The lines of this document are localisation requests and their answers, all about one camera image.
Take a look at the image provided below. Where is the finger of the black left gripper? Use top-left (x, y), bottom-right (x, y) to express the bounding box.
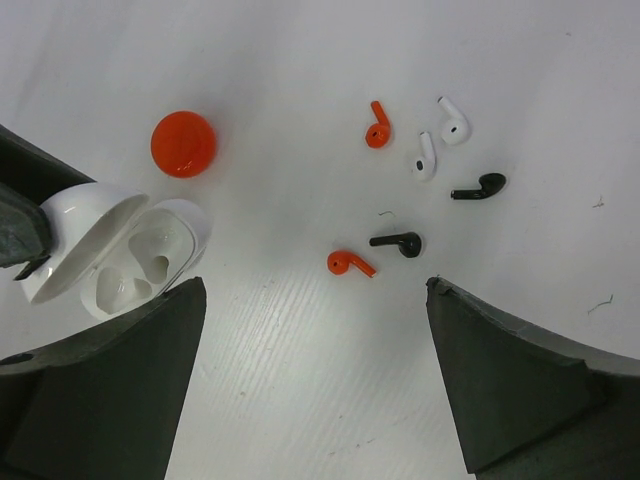
top-left (1, 127), bottom-right (94, 281)

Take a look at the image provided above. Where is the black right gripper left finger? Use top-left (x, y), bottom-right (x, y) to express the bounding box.
top-left (1, 277), bottom-right (206, 479)

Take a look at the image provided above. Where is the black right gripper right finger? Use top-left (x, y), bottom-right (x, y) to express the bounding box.
top-left (426, 277), bottom-right (639, 479)

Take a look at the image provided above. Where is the white earbud charging case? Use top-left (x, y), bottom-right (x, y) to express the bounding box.
top-left (21, 182), bottom-right (212, 321)

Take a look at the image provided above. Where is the white earbud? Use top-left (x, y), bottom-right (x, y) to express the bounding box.
top-left (437, 96), bottom-right (472, 146)
top-left (412, 131), bottom-right (437, 182)

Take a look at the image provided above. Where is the orange earbud charging case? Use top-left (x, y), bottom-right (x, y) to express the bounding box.
top-left (150, 110), bottom-right (217, 179)

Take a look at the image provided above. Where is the black earbud lower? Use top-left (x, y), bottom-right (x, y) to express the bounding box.
top-left (369, 231), bottom-right (422, 259)

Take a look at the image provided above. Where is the black earbud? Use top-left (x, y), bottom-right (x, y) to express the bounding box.
top-left (369, 231), bottom-right (422, 259)
top-left (450, 172), bottom-right (507, 201)

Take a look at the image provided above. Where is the black earbud upper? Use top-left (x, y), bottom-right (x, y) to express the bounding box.
top-left (450, 172), bottom-right (507, 201)

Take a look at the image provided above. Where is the orange earbud lower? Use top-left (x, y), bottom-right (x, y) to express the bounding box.
top-left (327, 250), bottom-right (377, 278)

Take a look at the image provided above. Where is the orange earbud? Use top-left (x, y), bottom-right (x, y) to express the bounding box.
top-left (365, 101), bottom-right (392, 149)
top-left (327, 250), bottom-right (377, 278)

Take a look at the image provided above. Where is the orange earbud upper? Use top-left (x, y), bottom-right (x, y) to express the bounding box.
top-left (365, 101), bottom-right (392, 149)

